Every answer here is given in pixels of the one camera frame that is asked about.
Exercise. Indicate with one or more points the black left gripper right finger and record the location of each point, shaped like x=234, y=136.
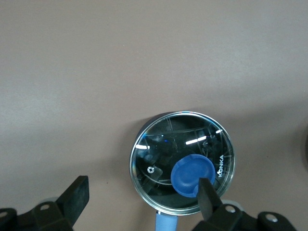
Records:
x=207, y=199

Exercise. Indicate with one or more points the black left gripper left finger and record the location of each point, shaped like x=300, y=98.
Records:
x=69, y=199

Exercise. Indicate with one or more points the brown table cover sheet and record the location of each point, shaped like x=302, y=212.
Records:
x=96, y=72

